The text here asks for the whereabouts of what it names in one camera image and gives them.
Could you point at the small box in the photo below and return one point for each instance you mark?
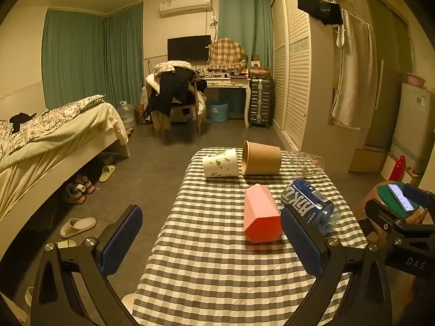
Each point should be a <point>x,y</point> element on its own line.
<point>255,62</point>

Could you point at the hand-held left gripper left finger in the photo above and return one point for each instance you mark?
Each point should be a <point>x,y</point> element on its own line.
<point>119,244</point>

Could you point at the pink hexagonal cup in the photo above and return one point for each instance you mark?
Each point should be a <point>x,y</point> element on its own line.
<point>261,214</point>

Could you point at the dark cloth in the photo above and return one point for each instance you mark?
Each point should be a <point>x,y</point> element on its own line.
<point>21,120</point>

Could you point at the black television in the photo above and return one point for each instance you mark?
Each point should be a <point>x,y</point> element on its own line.
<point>187,48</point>

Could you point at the white louvered wardrobe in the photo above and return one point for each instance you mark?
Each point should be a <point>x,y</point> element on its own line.
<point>295,61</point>

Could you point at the blue-green curtain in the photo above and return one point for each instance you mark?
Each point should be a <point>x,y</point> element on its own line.
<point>244,17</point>

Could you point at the red bag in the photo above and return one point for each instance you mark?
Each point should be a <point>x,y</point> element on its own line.
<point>140,114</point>

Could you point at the blue plastic basket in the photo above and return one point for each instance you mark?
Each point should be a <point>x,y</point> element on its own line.
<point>218,111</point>

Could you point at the chair piled with clothes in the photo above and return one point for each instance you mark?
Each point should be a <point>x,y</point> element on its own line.
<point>170,88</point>

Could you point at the black hanging cloth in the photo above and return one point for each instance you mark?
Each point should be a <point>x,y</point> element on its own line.
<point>319,6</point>

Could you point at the brown paper cup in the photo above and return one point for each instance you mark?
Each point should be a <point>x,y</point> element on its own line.
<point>263,159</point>

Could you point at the frosted glass door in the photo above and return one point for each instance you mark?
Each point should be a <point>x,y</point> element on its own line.
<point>387,61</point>

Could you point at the bed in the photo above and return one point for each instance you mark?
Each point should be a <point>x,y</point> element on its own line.
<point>61,149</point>

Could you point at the white fridge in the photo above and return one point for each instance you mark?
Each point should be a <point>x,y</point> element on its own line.
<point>414,125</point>

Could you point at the grey checkered tablecloth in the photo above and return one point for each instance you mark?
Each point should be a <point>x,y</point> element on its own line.
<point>210,244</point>

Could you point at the patterned quilt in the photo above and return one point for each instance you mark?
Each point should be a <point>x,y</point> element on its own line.
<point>47,120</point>

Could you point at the plaid cloth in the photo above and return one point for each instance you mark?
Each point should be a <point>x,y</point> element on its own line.
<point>226,52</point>

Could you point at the white floral paper cup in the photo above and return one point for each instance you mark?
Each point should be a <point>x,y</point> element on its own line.
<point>221,163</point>

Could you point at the green pad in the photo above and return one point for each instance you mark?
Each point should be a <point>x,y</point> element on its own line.
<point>387,195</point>

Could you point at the wide green curtain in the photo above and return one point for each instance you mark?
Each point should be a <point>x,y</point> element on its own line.
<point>73,57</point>

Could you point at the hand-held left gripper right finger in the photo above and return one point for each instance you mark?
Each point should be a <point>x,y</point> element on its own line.
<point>300,244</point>

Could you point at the white hanging towel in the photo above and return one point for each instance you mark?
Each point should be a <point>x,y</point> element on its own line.
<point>351,71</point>

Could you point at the narrow green curtain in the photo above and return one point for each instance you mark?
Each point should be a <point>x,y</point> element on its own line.
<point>124,54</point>

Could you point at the beige slipper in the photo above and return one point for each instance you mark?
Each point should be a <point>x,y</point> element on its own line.
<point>78,227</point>
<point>107,174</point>

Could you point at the wooden chair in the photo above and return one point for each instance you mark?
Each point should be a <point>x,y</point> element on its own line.
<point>197,108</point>

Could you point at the smartphone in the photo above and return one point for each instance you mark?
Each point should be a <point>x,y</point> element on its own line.
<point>401,197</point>

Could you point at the white air conditioner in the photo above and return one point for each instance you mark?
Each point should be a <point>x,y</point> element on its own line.
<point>185,6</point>

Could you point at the grey sneaker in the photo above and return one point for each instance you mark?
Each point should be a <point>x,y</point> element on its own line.
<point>74,193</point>
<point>85,184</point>

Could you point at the pink basin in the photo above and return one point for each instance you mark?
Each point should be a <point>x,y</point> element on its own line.
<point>415,79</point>

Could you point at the clear water jug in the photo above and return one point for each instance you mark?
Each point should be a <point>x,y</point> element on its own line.
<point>127,115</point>

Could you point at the dark ribbed suitcase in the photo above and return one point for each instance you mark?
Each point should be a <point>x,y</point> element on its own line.
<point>260,103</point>

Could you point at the clear plastic bottle blue label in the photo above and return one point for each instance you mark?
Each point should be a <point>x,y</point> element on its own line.
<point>309,203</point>

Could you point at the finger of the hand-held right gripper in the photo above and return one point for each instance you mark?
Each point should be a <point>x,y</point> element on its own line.
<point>380,215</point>
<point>420,195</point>

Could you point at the red bottle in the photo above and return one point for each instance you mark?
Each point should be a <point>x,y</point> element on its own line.
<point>399,169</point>

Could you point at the white desk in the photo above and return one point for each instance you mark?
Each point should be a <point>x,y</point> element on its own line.
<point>226,84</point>

